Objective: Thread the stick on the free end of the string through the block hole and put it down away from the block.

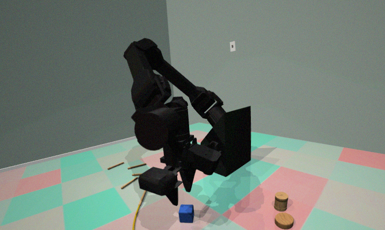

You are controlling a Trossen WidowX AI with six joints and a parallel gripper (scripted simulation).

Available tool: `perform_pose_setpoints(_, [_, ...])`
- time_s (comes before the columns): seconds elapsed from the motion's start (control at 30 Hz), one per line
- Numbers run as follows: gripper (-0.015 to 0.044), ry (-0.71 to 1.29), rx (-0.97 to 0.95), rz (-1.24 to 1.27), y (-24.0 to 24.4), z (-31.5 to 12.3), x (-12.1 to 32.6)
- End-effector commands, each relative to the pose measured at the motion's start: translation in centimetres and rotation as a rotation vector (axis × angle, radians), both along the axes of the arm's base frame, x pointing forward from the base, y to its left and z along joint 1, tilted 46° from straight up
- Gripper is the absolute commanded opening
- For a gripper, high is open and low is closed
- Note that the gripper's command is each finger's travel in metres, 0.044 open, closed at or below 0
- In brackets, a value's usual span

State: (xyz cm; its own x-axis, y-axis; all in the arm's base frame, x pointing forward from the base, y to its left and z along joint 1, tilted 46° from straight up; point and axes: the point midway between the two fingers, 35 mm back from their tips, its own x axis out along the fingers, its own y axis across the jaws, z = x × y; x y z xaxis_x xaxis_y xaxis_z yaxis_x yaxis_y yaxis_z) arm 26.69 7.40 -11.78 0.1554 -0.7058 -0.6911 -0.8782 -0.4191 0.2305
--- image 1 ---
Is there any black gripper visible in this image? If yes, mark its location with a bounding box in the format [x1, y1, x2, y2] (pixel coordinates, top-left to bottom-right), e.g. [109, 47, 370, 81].
[138, 132, 196, 206]

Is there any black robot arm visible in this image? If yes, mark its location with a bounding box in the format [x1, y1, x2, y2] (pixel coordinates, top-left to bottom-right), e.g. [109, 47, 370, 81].
[124, 38, 226, 175]

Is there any blue rounded block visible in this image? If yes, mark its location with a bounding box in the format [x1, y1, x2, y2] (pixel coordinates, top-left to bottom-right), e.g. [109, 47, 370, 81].
[179, 205, 194, 223]

